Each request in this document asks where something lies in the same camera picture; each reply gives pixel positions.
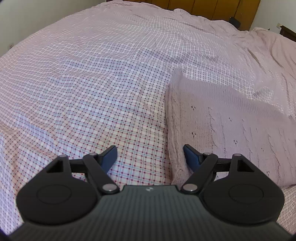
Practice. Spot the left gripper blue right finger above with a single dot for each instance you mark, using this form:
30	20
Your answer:
193	158

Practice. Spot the small black object by wardrobe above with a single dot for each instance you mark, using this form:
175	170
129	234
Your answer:
236	23

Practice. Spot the pink checked bed sheet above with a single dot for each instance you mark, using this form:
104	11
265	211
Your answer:
99	77

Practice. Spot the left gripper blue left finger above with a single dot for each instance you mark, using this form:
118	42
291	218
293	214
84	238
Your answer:
107	158

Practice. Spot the wooden wardrobe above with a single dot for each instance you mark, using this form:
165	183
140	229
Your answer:
244	11

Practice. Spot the lilac knitted sweater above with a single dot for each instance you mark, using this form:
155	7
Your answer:
218	119

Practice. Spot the dark wooden headboard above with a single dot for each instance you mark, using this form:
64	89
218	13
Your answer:
286	32

